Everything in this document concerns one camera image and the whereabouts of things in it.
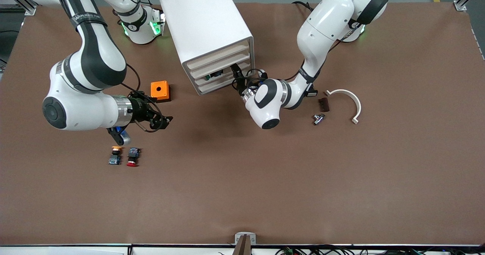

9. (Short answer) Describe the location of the white plastic drawer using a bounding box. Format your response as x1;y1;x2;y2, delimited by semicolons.
192;61;252;86
196;69;254;95
186;43;250;70
189;52;251;79

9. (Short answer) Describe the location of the red mushroom push button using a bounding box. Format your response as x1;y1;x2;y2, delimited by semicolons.
127;147;142;167

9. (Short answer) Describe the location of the yellow mushroom push button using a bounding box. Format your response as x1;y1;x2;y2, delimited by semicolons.
108;146;124;166

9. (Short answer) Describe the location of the white drawer cabinet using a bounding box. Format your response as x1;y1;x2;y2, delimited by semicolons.
158;0;256;96

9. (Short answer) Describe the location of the brown pole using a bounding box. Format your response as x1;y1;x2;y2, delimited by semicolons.
232;235;252;255

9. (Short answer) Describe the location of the orange push-button enclosure box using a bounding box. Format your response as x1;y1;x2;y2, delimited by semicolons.
150;81;172;103

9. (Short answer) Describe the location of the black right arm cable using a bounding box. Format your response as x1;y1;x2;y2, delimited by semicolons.
120;63;158;133

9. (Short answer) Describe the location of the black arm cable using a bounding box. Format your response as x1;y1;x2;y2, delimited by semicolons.
120;63;158;133
232;69;304;96

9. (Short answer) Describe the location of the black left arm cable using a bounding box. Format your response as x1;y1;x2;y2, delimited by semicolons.
232;69;304;96

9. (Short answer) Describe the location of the white curved plastic bracket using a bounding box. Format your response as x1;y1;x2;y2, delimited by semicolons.
325;89;362;125

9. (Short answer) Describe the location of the grey metal bracket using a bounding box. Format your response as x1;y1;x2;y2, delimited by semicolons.
234;232;257;246

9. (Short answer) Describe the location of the white aluminium frame rail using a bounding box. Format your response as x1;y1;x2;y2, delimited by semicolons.
0;244;485;255

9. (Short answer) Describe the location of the tangled black cable bundle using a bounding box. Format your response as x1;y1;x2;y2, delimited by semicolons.
275;245;485;255

